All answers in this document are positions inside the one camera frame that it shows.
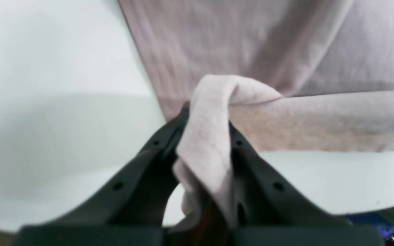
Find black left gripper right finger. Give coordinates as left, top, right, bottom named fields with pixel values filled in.
left=229, top=123, right=384, bottom=246

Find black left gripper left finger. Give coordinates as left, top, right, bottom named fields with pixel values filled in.
left=13, top=103, right=189, bottom=246

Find mauve t-shirt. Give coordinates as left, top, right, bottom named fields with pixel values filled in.
left=119, top=0, right=394, bottom=227

